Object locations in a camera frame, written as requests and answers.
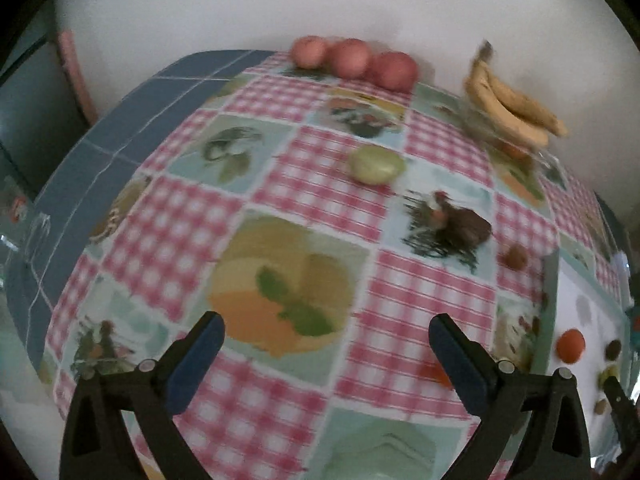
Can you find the clear plastic container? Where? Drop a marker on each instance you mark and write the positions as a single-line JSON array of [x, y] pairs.
[[477, 132]]

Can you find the pink wooden plank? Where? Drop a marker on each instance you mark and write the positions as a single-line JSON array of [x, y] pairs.
[[75, 75]]

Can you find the orange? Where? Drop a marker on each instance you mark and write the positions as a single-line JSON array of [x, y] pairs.
[[571, 345], [432, 374]]

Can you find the small red-orange tomato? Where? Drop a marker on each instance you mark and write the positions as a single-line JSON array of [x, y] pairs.
[[515, 150]]

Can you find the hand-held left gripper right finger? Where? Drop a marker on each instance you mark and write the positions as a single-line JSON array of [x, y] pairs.
[[457, 365]]

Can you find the dark brown avocado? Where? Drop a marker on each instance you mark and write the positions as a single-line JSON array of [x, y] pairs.
[[612, 350]]

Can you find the checked pink printed tablecloth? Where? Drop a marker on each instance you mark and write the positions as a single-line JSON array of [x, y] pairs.
[[325, 195]]

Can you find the small green apple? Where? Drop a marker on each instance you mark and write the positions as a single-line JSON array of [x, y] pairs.
[[375, 164]]

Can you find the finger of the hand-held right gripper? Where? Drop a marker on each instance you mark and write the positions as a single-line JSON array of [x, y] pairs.
[[620, 402]]

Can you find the large green apple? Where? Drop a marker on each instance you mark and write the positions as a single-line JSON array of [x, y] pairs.
[[610, 374]]

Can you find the bunch of yellow bananas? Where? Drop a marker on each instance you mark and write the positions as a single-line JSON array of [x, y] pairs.
[[522, 104]]

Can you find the short yellow banana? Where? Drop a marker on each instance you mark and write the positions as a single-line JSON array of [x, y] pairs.
[[492, 114]]

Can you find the red apple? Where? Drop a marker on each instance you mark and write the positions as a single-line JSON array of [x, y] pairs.
[[350, 58], [309, 52], [395, 71]]

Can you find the pale brown kiwi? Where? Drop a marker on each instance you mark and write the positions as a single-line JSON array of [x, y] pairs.
[[601, 406]]

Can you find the small round brown kiwi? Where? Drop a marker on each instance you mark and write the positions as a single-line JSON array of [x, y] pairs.
[[514, 257]]

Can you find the white power strip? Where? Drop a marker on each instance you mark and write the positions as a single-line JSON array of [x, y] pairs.
[[620, 265]]

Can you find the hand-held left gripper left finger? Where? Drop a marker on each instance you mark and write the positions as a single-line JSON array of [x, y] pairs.
[[192, 365]]

